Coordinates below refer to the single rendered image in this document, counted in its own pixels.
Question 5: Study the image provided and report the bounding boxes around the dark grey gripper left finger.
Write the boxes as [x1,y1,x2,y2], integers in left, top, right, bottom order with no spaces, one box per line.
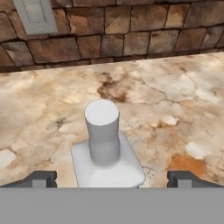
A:
[0,170,58,189]

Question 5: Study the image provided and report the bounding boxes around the grey wall socket plate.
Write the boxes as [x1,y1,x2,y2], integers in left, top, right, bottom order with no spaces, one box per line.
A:
[12,0,60,36]

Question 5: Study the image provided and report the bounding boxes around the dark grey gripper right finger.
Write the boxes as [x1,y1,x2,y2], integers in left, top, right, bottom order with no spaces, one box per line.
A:
[166,170,224,189]

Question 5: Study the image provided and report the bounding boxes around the white liquor bottle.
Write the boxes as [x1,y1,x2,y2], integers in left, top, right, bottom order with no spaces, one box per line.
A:
[70,99,146,189]

